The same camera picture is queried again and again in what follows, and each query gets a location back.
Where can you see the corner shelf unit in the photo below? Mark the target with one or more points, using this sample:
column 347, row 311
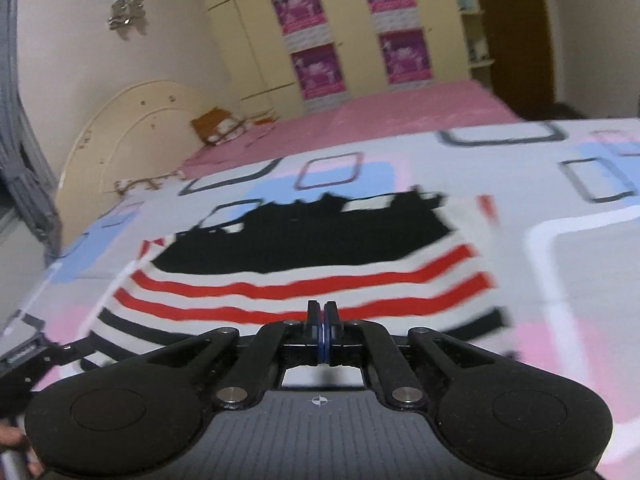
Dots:
column 470, row 25

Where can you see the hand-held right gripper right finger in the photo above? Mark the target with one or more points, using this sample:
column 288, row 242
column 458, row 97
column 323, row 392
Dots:
column 331, row 332

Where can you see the orange tiger pillow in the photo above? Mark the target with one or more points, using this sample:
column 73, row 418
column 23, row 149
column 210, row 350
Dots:
column 207, row 125

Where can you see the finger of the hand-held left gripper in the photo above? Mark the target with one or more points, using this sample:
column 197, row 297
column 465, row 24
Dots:
column 75, row 350

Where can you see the cream wardrobe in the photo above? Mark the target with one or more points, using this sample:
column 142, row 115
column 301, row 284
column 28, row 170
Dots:
column 250, row 35

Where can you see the person's left hand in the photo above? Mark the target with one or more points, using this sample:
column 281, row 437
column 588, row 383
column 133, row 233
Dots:
column 12, row 435

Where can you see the striped knit sweater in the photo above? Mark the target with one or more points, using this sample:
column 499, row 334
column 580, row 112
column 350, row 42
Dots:
column 300, row 245

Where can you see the brown wooden door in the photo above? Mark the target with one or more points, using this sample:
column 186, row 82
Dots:
column 515, row 35

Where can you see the wall lamp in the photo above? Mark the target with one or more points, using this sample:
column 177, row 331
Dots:
column 127, row 7

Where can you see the cream arched headboard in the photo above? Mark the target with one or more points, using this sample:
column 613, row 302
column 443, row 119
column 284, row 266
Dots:
column 125, row 130

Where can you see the grey curtain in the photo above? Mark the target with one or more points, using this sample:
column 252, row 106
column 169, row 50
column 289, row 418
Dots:
column 25, row 135

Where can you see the white patterned pillow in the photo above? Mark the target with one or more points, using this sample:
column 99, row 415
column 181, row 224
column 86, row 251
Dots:
column 150, row 182

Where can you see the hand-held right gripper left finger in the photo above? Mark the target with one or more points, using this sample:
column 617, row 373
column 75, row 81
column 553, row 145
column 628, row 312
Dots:
column 316, row 332

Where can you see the pink bed sheet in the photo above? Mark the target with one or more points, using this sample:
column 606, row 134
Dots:
column 375, row 115

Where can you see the patterned blanket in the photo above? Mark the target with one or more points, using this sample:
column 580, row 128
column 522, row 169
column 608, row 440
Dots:
column 575, row 260

